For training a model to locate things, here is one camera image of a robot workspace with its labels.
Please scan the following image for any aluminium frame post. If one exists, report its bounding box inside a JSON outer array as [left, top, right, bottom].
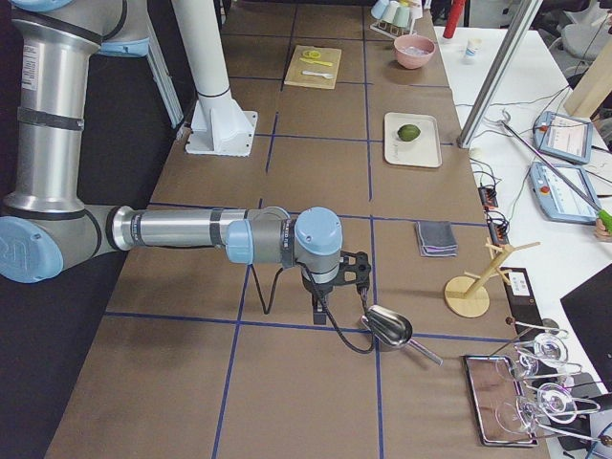
[[457, 0, 542, 149]]

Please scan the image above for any wooden mug tree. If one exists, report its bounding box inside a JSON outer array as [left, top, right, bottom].
[[444, 238, 539, 318]]

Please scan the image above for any steel scoop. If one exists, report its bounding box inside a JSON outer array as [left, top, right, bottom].
[[361, 305, 444, 366]]

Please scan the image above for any yellow plastic knife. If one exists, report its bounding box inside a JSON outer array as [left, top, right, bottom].
[[299, 57, 334, 67]]

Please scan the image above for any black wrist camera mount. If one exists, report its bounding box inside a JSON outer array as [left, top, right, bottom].
[[339, 251, 371, 296]]

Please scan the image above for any bamboo cutting board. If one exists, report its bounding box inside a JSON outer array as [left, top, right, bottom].
[[284, 45, 341, 90]]

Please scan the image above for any wine glass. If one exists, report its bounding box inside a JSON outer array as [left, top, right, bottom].
[[494, 382, 601, 440], [488, 330, 575, 382]]

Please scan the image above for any grey folded cloth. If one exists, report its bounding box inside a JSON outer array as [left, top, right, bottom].
[[415, 221, 458, 257]]

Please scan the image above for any pink bowl with ice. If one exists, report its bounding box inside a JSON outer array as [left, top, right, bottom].
[[393, 34, 436, 70]]

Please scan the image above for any mirror steel tray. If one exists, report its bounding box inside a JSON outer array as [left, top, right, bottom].
[[463, 355, 538, 448]]

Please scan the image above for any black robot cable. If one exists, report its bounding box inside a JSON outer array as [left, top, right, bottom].
[[251, 260, 378, 356]]

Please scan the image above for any cup rack with cups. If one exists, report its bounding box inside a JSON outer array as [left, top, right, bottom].
[[369, 0, 423, 38]]

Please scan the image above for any teach pendant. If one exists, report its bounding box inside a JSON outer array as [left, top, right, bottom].
[[533, 111, 593, 164], [529, 162, 600, 225]]

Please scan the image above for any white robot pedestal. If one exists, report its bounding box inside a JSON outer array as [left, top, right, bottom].
[[172, 0, 258, 157]]

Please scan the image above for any green lime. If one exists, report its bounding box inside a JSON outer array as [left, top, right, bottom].
[[397, 124, 421, 142]]

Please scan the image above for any red bottle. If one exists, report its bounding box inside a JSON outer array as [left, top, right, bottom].
[[443, 0, 467, 39]]

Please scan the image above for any metal grabber rod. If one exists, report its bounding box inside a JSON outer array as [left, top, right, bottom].
[[497, 120, 610, 220]]

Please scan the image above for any white rabbit tray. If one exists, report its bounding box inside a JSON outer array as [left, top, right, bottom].
[[383, 112, 442, 168]]

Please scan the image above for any black power strip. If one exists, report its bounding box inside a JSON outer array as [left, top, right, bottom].
[[478, 186, 510, 246]]

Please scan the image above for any white plastic spoon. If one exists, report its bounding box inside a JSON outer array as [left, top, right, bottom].
[[301, 70, 335, 79]]

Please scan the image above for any lower teach pendant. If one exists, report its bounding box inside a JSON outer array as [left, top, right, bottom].
[[529, 162, 600, 225]]

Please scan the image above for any upper teach pendant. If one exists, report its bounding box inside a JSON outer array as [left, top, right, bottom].
[[533, 111, 593, 164]]

